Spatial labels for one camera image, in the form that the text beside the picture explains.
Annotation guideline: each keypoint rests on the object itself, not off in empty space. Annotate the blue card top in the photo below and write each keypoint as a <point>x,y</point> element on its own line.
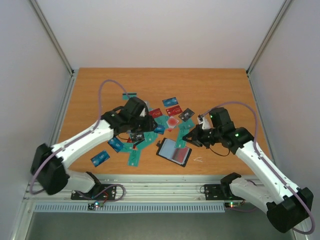
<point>169,102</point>

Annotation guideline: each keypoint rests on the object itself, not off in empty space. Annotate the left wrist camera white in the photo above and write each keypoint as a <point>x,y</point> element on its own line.
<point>145,110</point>

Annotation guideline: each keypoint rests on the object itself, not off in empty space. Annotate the left circuit board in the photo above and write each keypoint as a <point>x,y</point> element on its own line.
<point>96,205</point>

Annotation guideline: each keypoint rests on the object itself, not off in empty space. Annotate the blue card lower left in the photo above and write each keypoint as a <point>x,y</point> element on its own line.
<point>116,144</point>

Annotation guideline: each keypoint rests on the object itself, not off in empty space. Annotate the teal card small lower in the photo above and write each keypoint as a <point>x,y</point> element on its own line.
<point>128,147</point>

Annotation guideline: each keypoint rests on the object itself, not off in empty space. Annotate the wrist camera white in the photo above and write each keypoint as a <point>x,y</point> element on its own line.
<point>145,110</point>
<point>203,122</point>

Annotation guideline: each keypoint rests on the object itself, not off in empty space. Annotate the aluminium rail frame front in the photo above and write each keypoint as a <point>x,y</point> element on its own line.
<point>137,188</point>

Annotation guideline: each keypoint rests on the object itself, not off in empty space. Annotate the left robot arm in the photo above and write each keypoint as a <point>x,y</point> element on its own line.
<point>50,166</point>

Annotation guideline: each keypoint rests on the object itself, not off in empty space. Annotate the blue card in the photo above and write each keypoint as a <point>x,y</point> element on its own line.
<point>100,158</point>
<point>169,102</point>
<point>116,144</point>
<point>160,129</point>

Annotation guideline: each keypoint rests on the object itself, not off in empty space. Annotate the teal card magnetic stripe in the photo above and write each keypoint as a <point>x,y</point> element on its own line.
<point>126,96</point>

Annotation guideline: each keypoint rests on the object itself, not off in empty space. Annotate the red VIP card bottom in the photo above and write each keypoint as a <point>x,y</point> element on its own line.
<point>181,155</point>

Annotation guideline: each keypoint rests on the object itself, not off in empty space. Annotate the black VIP card centre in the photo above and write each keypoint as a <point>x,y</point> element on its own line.
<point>137,137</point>

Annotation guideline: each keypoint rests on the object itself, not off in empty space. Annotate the red vip card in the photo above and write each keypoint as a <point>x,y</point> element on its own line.
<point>181,155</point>
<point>155,113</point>
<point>174,110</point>

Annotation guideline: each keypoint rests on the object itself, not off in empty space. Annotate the teal card right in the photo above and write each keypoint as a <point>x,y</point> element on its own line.
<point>189,124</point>

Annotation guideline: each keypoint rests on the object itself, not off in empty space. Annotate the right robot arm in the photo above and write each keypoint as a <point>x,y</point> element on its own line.
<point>285,204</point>

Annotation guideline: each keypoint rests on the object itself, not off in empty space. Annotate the teal vip card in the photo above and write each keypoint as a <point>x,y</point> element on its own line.
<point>180,143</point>
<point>134,158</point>

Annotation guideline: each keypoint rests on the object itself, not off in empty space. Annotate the right circuit board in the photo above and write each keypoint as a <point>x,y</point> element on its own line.
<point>231,205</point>

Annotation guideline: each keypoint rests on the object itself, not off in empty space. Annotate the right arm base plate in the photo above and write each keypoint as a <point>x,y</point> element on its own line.
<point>214,192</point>

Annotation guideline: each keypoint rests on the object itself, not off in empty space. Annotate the red VIP card upper left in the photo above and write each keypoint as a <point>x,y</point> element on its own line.
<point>155,113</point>

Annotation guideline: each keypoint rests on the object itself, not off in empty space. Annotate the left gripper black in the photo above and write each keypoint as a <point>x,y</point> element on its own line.
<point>149,125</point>

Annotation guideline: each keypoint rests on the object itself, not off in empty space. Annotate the black vip card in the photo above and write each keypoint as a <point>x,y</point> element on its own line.
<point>137,137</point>
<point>186,114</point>

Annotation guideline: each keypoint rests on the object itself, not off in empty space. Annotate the grey slotted cable duct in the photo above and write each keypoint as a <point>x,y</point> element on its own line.
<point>134,207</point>

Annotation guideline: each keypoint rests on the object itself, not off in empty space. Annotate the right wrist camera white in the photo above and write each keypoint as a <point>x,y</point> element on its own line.
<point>203,122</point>

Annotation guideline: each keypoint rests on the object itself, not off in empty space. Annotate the blue card far left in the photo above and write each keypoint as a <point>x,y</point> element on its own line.
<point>100,158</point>

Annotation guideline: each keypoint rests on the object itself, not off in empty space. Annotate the black VIP card right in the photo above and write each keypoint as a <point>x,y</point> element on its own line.
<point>186,114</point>

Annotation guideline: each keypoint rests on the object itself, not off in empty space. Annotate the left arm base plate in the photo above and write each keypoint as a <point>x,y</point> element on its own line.
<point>102,192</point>

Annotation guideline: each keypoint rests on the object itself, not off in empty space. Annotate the circuit board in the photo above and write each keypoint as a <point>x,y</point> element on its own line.
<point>96,205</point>
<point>231,205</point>

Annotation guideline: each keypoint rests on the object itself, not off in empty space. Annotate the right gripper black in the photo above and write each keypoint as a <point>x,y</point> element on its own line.
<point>198,135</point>

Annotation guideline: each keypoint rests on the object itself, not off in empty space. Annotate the teal VIP card bottom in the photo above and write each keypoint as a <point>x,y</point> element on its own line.
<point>180,143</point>

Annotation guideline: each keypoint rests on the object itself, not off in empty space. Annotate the black leather card holder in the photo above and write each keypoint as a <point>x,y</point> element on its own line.
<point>167,150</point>

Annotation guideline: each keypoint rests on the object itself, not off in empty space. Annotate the teal card long centre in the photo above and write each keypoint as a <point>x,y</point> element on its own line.
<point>149,138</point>

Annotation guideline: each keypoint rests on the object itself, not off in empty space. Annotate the red VIP card upper right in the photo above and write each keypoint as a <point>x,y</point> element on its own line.
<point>174,110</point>

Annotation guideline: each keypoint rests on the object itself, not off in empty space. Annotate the white red pattern card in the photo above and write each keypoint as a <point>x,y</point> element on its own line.
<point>172,122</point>

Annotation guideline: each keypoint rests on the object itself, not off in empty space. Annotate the blue card centre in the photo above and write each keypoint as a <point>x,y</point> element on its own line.
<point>160,129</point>

